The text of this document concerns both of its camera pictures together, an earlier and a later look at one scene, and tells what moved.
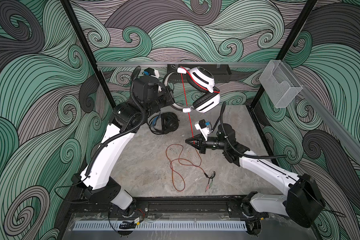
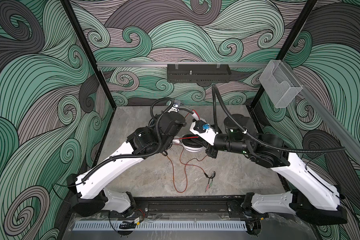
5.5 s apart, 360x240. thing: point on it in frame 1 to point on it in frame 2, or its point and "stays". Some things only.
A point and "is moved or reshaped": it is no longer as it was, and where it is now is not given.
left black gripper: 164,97 to 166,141
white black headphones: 200,79 is moved or reshaped
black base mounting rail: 212,206 stays
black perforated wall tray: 222,73 stays
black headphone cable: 211,177 stays
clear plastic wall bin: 280,84 stays
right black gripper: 199,144 to 213,150
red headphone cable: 182,160 to 197,160
